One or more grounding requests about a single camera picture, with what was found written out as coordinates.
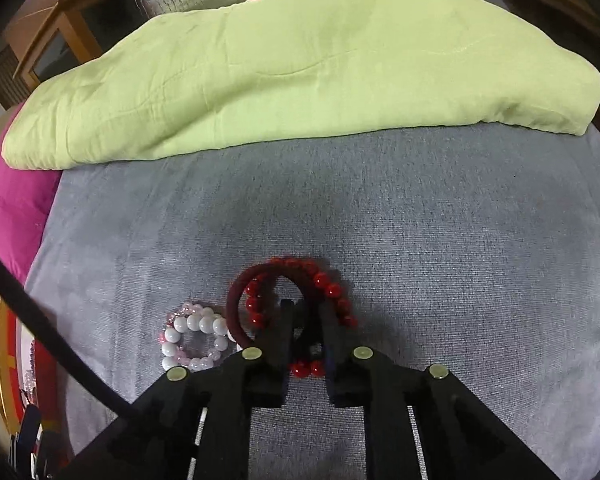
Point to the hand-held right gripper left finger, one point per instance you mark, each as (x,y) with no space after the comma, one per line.
(280,340)

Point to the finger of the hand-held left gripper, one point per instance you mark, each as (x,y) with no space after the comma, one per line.
(30,425)

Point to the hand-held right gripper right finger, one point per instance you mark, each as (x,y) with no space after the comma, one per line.
(340,375)

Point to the dark red bangle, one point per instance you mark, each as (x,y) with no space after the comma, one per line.
(235,305)

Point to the red cardboard box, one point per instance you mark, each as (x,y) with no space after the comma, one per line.
(15,360)

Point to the magenta pillow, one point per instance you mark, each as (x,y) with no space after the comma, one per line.
(10,210)

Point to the green blanket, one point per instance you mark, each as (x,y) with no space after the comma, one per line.
(305,70)

